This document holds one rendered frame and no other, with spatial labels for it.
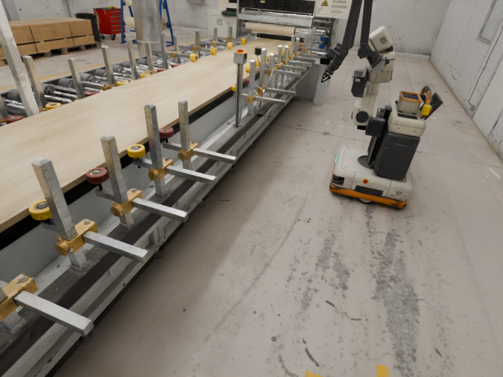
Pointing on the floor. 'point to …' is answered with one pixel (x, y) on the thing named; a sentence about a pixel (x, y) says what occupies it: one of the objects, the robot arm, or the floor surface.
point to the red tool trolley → (108, 22)
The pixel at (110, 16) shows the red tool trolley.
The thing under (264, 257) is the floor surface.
